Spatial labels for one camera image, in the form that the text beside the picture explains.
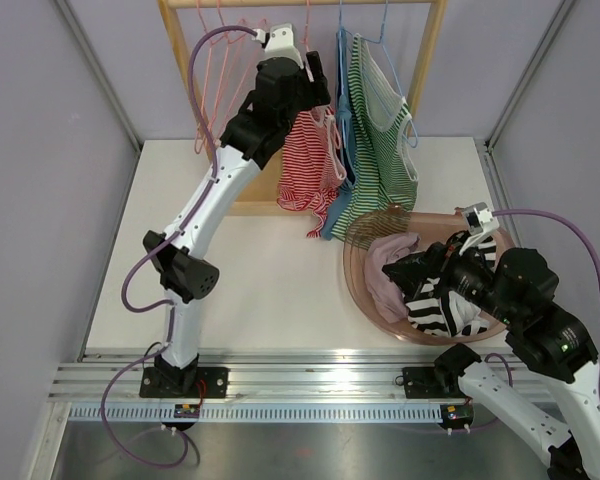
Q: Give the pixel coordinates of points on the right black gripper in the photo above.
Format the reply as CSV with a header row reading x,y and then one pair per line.
x,y
440,259

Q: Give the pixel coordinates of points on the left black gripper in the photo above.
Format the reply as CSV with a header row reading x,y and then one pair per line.
x,y
314,94

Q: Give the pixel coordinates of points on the mauve pink tank top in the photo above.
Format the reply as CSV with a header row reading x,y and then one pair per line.
x,y
387,297

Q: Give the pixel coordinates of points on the black white striped tank top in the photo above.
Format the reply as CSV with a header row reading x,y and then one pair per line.
x,y
449,316

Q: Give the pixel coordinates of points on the pink wire hanger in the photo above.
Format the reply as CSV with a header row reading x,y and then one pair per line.
x,y
222,65
250,58
309,20

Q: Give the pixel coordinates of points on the blue tank top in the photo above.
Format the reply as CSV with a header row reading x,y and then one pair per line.
x,y
346,152

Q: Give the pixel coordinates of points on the red white striped tank top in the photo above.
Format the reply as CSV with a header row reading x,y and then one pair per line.
x,y
312,172

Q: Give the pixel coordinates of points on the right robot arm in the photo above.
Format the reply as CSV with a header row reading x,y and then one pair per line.
x,y
550,341

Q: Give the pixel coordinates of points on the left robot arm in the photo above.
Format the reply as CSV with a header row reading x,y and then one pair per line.
x,y
283,89

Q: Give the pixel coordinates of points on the green white striped tank top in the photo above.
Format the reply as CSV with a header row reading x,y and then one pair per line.
x,y
384,171

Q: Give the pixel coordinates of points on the translucent pink plastic basin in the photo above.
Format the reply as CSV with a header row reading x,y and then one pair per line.
x,y
380,223

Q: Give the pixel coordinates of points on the wooden clothes rack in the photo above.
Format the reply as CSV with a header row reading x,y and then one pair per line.
x,y
259,198

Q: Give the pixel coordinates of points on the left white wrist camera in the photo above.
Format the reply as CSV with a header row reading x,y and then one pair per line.
x,y
279,42

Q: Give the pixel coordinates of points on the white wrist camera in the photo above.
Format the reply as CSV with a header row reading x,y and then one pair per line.
x,y
481,223
279,42

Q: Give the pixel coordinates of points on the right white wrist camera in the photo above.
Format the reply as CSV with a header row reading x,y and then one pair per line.
x,y
481,223

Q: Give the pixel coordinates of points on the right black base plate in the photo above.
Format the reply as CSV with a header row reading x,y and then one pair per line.
x,y
417,382

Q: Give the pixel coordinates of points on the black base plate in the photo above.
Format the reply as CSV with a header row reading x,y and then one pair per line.
x,y
417,382
210,382

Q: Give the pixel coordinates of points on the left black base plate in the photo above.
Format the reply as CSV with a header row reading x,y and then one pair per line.
x,y
210,382

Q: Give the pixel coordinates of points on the aluminium mounting rail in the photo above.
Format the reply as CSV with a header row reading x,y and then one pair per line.
x,y
258,376

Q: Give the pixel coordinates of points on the white slotted cable duct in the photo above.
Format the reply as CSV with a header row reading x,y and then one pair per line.
x,y
260,413

